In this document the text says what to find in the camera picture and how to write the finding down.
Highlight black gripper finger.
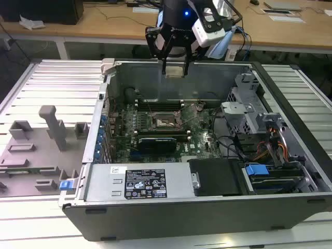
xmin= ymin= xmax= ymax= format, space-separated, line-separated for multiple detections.
xmin=182 ymin=36 xmax=199 ymax=77
xmin=145 ymin=25 xmax=171 ymax=76

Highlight small square CPU plate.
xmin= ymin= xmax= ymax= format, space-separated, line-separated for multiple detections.
xmin=165 ymin=66 xmax=185 ymax=78

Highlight metal socket cover frame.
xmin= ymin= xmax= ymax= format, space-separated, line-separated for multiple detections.
xmin=180 ymin=102 xmax=206 ymax=122

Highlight thin wire locking lever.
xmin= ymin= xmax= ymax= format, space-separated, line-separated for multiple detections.
xmin=144 ymin=100 xmax=157 ymax=116
xmin=175 ymin=111 xmax=198 ymax=130

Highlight black RAM slot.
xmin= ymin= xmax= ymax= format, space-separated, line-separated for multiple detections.
xmin=136 ymin=129 xmax=187 ymax=136
xmin=136 ymin=134 xmax=188 ymax=142
xmin=136 ymin=104 xmax=183 ymax=111
xmin=136 ymin=100 xmax=182 ymax=106

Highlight CPU socket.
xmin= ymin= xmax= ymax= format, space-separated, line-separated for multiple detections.
xmin=151 ymin=111 xmax=184 ymax=130

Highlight black disk bay cover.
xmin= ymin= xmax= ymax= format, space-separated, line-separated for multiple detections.
xmin=187 ymin=158 xmax=244 ymax=197

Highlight pale blue teach pendant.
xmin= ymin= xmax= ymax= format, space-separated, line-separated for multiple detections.
xmin=207 ymin=25 xmax=237 ymax=59

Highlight wooden desk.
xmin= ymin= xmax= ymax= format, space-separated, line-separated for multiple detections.
xmin=0 ymin=0 xmax=332 ymax=60

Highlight beige case latch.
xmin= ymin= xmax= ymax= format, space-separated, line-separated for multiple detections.
xmin=100 ymin=58 xmax=117 ymax=76

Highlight silver metal drive cage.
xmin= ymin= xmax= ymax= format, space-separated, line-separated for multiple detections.
xmin=220 ymin=74 xmax=282 ymax=135

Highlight green motherboard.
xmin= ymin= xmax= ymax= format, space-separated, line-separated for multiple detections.
xmin=108 ymin=100 xmax=225 ymax=163

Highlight grey closed laptop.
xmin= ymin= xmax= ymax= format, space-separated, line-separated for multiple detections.
xmin=264 ymin=1 xmax=303 ymax=11

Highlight black computer box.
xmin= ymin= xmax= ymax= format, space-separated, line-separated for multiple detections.
xmin=0 ymin=0 xmax=84 ymax=26

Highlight black power supply label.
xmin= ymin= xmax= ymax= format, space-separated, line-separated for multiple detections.
xmin=125 ymin=168 xmax=167 ymax=200

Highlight grey power supply box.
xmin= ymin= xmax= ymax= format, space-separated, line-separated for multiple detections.
xmin=84 ymin=162 xmax=196 ymax=202

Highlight hard disk in blue carrier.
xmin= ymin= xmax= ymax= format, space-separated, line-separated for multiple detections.
xmin=243 ymin=163 xmax=306 ymax=195

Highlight black open PC case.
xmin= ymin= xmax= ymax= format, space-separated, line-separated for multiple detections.
xmin=58 ymin=59 xmax=332 ymax=242

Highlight grey parts rack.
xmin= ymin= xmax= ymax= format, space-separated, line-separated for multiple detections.
xmin=0 ymin=105 xmax=90 ymax=199

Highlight green RAM stick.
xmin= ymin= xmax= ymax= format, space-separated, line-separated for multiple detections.
xmin=0 ymin=170 xmax=44 ymax=177

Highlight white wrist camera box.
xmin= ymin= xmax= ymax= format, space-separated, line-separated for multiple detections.
xmin=191 ymin=7 xmax=227 ymax=49

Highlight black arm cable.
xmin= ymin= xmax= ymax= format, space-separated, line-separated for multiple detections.
xmin=229 ymin=0 xmax=247 ymax=57

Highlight blue cable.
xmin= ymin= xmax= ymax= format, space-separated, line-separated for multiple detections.
xmin=233 ymin=24 xmax=253 ymax=54

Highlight black internal cable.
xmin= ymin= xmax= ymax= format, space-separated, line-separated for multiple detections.
xmin=211 ymin=108 xmax=250 ymax=164

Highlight desk cable grommet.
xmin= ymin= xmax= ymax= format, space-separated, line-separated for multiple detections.
xmin=261 ymin=8 xmax=292 ymax=16

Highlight orange yellow wire bundle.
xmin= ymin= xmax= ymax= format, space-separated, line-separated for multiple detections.
xmin=255 ymin=126 xmax=290 ymax=163

